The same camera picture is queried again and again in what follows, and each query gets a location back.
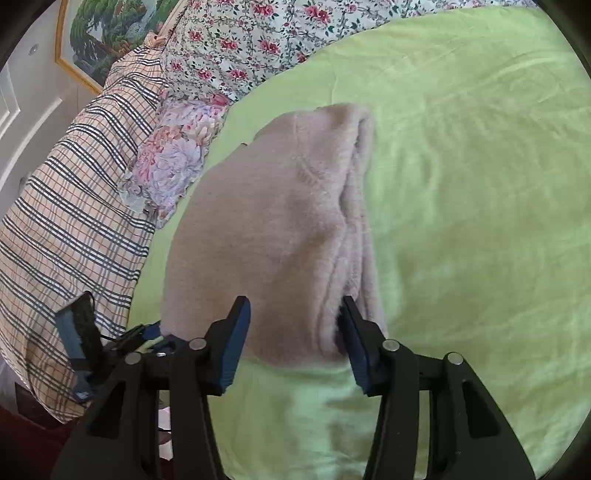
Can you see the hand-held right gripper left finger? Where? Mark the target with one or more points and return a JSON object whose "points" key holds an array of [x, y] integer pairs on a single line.
{"points": [[235, 341]]}

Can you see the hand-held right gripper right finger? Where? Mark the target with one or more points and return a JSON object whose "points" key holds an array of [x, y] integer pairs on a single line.
{"points": [[355, 346]]}

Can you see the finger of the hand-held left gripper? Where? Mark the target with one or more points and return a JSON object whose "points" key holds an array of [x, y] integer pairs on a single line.
{"points": [[76, 332], [83, 387]]}

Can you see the beige knit sweater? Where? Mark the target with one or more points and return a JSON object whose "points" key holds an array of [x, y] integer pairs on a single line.
{"points": [[268, 230]]}

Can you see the plaid blanket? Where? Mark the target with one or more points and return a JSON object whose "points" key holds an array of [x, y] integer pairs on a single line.
{"points": [[69, 207]]}

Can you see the light green bed sheet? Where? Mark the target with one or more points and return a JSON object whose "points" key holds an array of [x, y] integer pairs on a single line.
{"points": [[461, 207]]}

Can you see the pastel floral pillow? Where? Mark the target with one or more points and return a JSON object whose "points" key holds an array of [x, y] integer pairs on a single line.
{"points": [[175, 152]]}

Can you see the white door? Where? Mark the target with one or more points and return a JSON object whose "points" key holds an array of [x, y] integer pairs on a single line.
{"points": [[7, 106]]}

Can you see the floral quilt with red flowers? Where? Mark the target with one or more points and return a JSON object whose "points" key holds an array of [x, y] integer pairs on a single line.
{"points": [[240, 50]]}

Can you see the framed landscape painting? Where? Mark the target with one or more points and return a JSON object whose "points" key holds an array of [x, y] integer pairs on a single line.
{"points": [[106, 27]]}

